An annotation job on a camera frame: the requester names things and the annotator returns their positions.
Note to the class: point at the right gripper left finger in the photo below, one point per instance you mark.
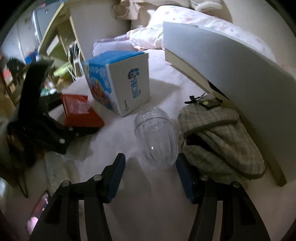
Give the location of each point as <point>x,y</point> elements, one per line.
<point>60,218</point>

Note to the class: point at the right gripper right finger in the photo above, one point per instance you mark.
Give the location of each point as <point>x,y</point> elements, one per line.
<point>240,218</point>

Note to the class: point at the plaid grey cap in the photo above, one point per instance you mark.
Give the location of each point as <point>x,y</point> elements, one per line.
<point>215,140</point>

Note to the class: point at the blue bandage carton box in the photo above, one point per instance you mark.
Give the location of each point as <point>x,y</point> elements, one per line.
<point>119,80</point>

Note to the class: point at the clear ribbed plastic jar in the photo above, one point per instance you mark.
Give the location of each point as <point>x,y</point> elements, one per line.
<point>156,137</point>

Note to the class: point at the grey fabric storage bin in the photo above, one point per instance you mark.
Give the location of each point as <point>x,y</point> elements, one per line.
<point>259,89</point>

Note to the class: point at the red snack packet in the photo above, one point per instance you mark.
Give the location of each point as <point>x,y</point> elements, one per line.
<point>79,113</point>

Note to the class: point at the wooden bedside shelf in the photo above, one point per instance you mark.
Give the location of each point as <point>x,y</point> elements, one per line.
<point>60,40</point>

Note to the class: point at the lavender folded blanket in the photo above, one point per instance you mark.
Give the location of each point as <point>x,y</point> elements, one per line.
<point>119,43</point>

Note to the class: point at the beige handbag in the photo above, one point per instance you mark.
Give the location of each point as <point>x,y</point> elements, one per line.
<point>128,9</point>

